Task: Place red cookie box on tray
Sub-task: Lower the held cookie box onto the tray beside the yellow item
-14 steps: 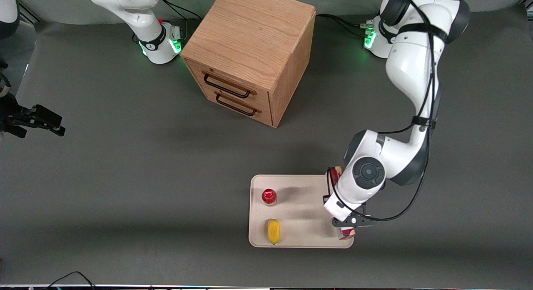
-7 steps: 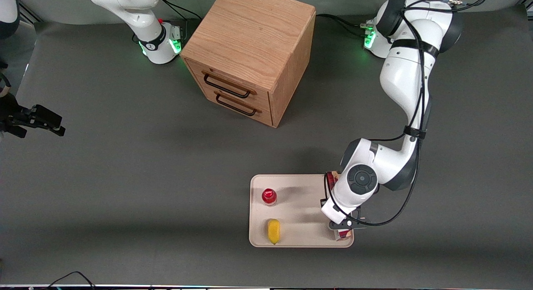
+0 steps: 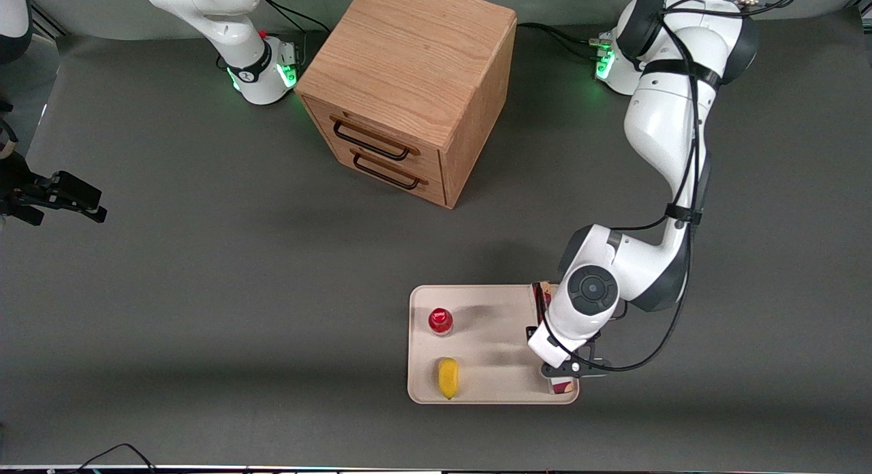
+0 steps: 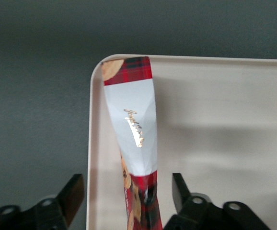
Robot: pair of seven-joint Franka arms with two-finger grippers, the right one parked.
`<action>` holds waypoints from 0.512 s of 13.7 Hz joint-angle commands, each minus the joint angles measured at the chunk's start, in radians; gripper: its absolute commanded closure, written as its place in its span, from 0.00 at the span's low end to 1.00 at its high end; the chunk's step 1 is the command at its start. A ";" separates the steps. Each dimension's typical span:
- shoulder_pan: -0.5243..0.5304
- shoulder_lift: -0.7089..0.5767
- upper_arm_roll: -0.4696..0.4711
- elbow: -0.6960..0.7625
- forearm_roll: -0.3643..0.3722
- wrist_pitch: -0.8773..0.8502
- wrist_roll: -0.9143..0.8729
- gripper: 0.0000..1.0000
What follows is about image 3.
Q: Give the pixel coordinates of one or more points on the oak wooden drawer cabinet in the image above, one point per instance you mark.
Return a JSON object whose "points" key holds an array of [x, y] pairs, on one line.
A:
{"points": [[409, 58]]}

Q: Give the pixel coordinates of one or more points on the grey table mat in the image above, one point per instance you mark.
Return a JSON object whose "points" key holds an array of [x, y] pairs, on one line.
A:
{"points": [[204, 290]]}

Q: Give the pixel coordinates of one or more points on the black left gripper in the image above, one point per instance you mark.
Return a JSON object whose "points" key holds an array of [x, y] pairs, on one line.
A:
{"points": [[530, 332]]}

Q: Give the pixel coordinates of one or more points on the yellow lemon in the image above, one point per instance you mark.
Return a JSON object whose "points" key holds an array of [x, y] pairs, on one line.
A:
{"points": [[447, 378]]}

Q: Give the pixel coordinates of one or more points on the beige plastic tray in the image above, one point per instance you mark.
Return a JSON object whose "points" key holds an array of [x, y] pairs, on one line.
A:
{"points": [[490, 338]]}

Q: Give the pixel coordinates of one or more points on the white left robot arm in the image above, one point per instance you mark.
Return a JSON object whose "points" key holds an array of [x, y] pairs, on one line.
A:
{"points": [[664, 120]]}

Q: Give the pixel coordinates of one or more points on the small red-capped bottle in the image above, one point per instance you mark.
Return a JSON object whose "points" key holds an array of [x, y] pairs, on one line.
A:
{"points": [[440, 321]]}

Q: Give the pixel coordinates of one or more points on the wooden drawer front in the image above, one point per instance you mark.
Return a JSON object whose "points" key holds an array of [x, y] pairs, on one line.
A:
{"points": [[340, 166], [320, 116]]}

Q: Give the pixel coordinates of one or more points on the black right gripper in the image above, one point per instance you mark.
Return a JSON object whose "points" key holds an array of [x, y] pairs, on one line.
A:
{"points": [[19, 188]]}

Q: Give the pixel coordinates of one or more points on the red cookie box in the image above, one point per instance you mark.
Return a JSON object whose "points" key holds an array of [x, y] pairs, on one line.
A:
{"points": [[539, 300]]}

